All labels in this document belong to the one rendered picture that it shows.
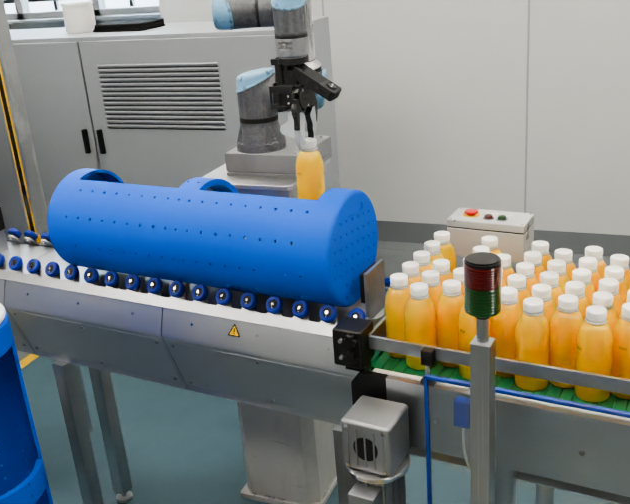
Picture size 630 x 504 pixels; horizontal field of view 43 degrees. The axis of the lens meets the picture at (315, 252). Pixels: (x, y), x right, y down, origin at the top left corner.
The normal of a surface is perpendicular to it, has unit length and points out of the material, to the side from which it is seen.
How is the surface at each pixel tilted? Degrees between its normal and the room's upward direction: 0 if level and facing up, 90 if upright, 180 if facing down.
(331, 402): 109
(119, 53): 90
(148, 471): 0
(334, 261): 90
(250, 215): 45
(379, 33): 90
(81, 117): 90
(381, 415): 0
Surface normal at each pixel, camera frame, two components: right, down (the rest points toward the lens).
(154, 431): -0.07, -0.93
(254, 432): -0.38, 0.36
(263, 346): -0.47, 0.03
